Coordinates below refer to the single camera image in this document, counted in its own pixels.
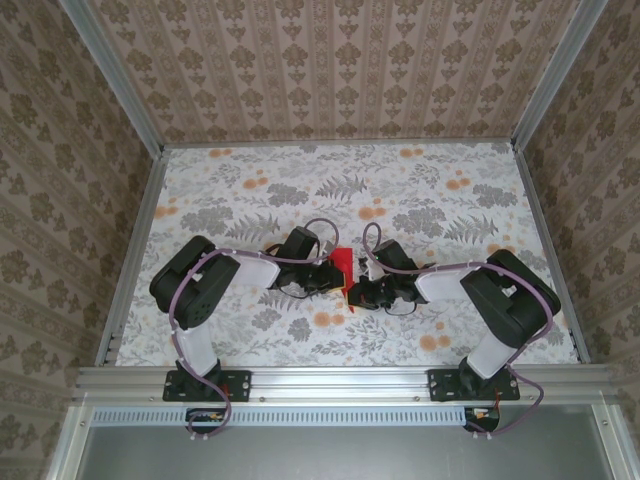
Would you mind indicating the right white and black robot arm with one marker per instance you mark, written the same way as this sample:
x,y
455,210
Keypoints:
x,y
495,310

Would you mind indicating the aluminium upright post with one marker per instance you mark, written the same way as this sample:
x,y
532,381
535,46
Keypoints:
x,y
556,75
118,75

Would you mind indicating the thin aluminium rail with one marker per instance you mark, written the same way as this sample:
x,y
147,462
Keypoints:
x,y
340,144

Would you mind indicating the red paper sheet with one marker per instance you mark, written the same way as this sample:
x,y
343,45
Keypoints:
x,y
344,265

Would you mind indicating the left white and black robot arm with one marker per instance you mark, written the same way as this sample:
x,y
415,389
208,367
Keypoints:
x,y
205,300

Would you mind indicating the wide aluminium cross rail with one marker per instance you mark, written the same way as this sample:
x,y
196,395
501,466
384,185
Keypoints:
x,y
340,382

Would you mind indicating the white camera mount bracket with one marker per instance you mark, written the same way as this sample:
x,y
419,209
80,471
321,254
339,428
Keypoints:
x,y
329,247
375,270

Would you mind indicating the grey metal sheet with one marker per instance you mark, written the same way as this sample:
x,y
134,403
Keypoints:
x,y
340,455

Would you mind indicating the floral patterned table cover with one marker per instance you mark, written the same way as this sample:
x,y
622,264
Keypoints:
x,y
400,170

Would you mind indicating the aluminium side rail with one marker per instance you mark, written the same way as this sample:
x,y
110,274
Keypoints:
x,y
136,250
551,250

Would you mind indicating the aluminium lower frame rail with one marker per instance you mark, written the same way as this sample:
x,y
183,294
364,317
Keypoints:
x,y
615,445
67,445

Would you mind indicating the small black electronics board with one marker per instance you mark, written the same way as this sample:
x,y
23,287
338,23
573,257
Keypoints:
x,y
200,425
487,422

